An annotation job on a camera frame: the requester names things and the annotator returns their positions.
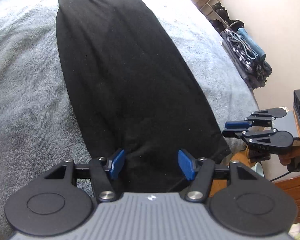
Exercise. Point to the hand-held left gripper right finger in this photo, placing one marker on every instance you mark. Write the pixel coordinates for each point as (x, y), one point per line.
(186, 165)

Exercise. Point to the folded plaid garment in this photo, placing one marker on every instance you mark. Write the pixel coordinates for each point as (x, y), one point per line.
(236, 47)

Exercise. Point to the white cup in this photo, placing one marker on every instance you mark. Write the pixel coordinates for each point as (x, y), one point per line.
(257, 170)

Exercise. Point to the black boot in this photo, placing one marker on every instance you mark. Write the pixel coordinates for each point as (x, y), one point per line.
(235, 25)
(218, 10)

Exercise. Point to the black t-shirt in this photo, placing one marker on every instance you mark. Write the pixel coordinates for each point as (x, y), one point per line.
(127, 80)

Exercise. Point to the person's right hand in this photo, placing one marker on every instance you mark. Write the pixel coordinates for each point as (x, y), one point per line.
(293, 161)

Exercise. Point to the metal shoe rack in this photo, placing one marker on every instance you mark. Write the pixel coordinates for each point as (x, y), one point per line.
(207, 7)

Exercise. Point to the stack of folded clothes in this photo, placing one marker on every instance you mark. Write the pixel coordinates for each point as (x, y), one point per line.
(250, 80)

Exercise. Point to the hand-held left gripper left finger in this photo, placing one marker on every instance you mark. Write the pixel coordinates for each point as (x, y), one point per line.
(117, 163)

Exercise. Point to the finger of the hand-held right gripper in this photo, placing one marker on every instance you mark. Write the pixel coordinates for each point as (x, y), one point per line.
(255, 136)
(236, 125)

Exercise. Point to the grey fleece blanket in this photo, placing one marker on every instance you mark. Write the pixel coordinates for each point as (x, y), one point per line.
(22, 80)

